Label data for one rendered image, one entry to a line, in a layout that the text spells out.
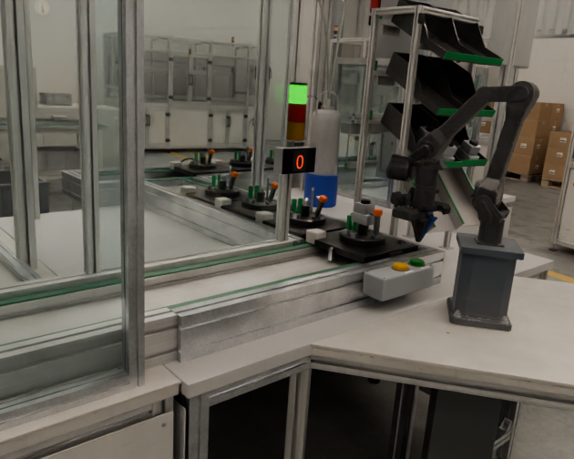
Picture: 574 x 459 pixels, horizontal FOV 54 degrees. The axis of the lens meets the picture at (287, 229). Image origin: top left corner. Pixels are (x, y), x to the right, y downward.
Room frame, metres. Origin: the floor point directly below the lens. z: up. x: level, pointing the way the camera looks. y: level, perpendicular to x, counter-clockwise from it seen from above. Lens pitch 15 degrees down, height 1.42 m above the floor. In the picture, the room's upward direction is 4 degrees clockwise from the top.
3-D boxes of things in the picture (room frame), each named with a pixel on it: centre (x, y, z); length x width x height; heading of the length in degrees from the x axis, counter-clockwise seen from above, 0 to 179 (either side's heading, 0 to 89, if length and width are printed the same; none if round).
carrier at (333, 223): (1.81, -0.06, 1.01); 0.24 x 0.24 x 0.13; 41
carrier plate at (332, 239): (1.62, -0.23, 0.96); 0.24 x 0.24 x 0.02; 41
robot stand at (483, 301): (1.35, -0.51, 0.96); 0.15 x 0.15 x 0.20; 79
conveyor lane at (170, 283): (1.44, 0.01, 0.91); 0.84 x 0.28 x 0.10; 131
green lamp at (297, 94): (1.58, -0.01, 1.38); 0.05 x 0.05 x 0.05
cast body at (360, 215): (1.63, -0.22, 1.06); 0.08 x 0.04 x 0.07; 41
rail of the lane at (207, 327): (1.32, -0.12, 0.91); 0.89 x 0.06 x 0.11; 131
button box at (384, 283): (1.40, -0.30, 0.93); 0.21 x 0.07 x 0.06; 131
